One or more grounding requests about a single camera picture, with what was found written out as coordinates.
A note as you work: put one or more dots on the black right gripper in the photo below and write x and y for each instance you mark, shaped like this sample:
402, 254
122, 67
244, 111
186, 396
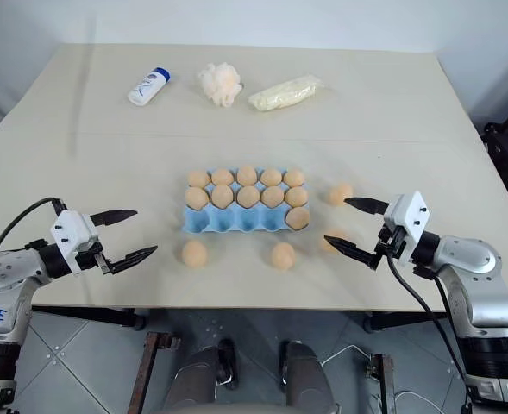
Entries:
388, 242

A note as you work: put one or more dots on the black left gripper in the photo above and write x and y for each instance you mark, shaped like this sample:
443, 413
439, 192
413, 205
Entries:
89, 258

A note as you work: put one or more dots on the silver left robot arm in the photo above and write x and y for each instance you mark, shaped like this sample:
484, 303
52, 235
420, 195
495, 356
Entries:
3, 276

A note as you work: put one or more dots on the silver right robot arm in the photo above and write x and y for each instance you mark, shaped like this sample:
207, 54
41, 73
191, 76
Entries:
478, 276

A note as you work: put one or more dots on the blue egg tray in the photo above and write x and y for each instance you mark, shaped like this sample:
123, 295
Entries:
236, 222

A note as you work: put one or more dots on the tan egg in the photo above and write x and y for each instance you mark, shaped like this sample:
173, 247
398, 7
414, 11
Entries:
248, 196
283, 255
273, 196
297, 218
194, 253
222, 196
222, 176
297, 196
271, 176
330, 249
340, 192
196, 198
247, 174
197, 178
294, 177

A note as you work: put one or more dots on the rusty metal stand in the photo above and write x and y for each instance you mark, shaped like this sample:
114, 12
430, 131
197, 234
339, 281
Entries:
152, 371
385, 384

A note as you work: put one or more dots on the white bottle with blue cap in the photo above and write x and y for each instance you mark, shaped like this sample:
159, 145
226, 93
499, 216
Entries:
148, 86

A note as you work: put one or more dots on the clear bag of pale sticks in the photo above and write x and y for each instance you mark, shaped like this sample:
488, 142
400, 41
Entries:
284, 92

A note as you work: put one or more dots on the dark grey rounded shape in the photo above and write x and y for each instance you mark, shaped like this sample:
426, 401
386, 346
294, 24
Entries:
305, 375
202, 379

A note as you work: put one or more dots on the white peach mesh bath sponge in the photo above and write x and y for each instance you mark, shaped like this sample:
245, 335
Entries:
220, 84

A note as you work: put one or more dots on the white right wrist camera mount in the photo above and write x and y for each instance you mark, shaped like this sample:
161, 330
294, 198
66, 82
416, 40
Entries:
409, 215

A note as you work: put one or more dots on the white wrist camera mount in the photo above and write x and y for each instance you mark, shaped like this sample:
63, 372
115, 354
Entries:
70, 233
409, 215

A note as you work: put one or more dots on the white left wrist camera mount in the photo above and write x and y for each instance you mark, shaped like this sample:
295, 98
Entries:
70, 233

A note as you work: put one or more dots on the black table frame bar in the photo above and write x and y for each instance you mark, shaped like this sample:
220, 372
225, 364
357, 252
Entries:
89, 318
404, 320

